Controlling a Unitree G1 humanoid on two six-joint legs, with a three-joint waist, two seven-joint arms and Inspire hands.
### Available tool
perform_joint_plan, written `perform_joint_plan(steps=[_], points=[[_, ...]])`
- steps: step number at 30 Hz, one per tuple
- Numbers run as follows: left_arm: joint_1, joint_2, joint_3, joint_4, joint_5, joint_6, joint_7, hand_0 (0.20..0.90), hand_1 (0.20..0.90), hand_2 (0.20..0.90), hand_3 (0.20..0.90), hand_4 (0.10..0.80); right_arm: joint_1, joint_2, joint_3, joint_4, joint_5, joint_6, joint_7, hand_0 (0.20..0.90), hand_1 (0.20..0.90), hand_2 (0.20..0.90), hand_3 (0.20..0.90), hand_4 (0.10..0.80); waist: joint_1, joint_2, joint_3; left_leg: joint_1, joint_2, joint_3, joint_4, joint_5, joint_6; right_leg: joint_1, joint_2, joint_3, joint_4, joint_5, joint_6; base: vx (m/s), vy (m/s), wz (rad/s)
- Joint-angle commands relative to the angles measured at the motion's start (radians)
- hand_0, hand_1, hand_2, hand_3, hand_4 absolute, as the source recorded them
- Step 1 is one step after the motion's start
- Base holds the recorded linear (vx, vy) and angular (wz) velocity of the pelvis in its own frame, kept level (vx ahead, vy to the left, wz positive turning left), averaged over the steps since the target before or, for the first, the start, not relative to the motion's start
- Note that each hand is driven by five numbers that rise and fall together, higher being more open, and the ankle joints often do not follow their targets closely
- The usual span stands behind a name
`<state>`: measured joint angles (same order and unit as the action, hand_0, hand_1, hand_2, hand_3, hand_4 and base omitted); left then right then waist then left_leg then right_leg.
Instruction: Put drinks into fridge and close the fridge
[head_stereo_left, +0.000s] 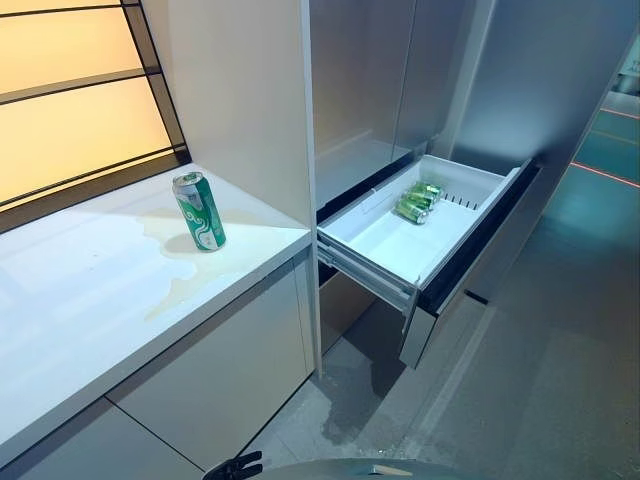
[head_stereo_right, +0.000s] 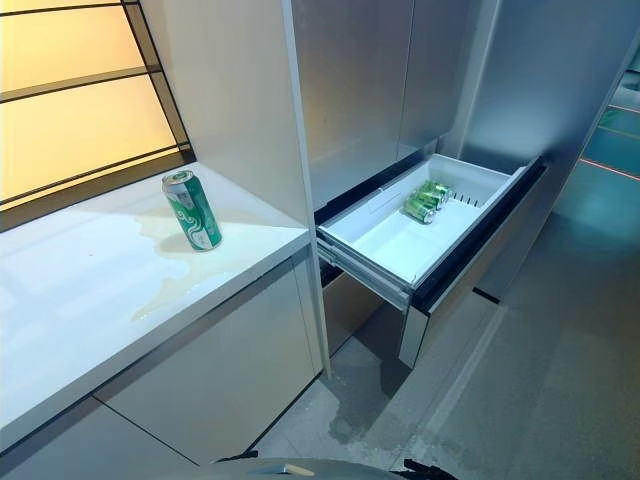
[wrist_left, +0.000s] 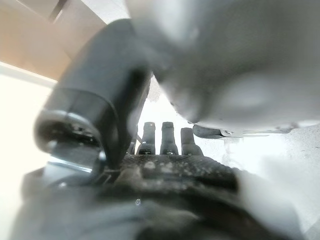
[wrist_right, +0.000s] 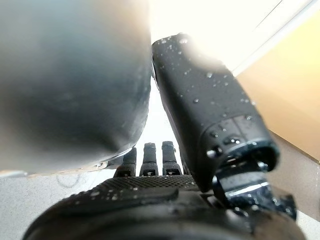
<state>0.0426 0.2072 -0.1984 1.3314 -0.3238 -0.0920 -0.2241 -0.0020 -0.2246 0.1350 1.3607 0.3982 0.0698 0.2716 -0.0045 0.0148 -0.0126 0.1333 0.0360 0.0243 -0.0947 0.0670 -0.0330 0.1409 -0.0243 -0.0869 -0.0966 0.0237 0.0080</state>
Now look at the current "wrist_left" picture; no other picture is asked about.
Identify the dark left robot hand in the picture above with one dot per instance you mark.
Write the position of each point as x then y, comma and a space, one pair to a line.
160, 180

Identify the grey robot body shell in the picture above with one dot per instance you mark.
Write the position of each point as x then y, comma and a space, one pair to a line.
237, 62

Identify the beige wooden cabinet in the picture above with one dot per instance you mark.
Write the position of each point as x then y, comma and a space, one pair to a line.
37, 42

